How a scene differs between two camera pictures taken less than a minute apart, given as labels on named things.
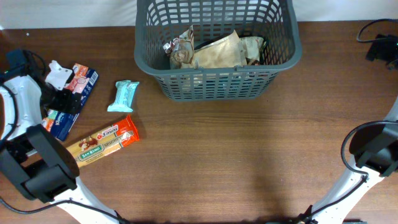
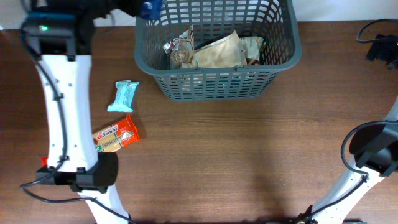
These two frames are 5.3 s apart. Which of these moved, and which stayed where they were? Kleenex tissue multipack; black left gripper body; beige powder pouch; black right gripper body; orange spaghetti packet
Moved: black left gripper body; Kleenex tissue multipack
Stayed: orange spaghetti packet; black right gripper body; beige powder pouch
